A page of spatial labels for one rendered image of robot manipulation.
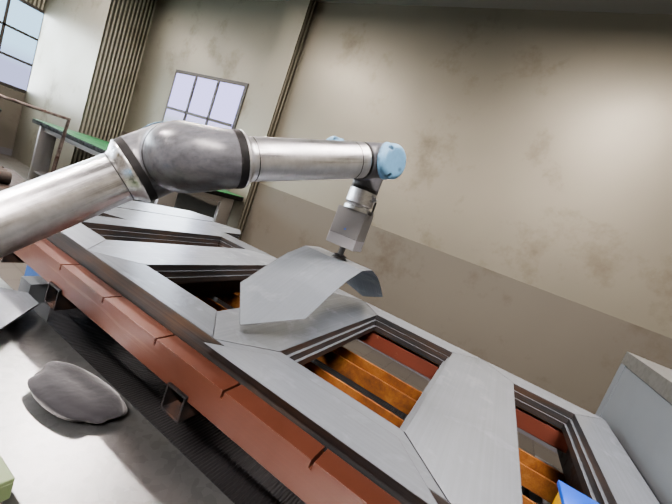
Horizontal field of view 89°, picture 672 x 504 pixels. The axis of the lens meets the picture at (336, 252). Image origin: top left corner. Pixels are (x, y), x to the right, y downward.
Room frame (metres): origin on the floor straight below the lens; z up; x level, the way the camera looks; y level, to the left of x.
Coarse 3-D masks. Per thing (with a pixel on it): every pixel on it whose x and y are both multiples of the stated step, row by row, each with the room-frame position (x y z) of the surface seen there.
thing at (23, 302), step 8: (0, 288) 0.74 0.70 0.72; (0, 296) 0.71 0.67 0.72; (8, 296) 0.72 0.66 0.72; (16, 296) 0.73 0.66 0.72; (24, 296) 0.74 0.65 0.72; (0, 304) 0.68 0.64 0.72; (8, 304) 0.69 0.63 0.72; (16, 304) 0.70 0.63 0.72; (24, 304) 0.71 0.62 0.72; (32, 304) 0.72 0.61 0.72; (0, 312) 0.66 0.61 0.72; (8, 312) 0.67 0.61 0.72; (16, 312) 0.68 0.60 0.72; (24, 312) 0.69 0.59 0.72; (0, 320) 0.63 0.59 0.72; (8, 320) 0.64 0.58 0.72; (0, 328) 0.61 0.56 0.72
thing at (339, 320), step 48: (48, 240) 0.86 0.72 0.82; (144, 240) 1.15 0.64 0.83; (192, 240) 1.33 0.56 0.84; (192, 336) 0.61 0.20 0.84; (240, 336) 0.63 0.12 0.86; (288, 336) 0.71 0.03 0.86; (336, 336) 0.85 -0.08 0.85; (240, 384) 0.55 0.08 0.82; (432, 384) 0.78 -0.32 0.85; (576, 432) 0.80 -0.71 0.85; (384, 480) 0.43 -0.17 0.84; (432, 480) 0.43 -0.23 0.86
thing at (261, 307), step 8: (240, 288) 0.71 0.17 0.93; (248, 288) 0.72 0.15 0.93; (240, 296) 0.69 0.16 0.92; (248, 296) 0.69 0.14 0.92; (256, 296) 0.70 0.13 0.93; (264, 296) 0.70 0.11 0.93; (240, 304) 0.67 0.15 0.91; (248, 304) 0.67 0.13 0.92; (256, 304) 0.67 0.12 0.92; (264, 304) 0.68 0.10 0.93; (272, 304) 0.68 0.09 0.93; (280, 304) 0.68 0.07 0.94; (248, 312) 0.65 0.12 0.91; (256, 312) 0.66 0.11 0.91; (264, 312) 0.66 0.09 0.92; (272, 312) 0.66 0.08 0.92; (280, 312) 0.66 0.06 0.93; (288, 312) 0.67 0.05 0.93; (264, 320) 0.64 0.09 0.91; (272, 320) 0.64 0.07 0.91; (280, 320) 0.64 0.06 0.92; (288, 320) 0.65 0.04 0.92
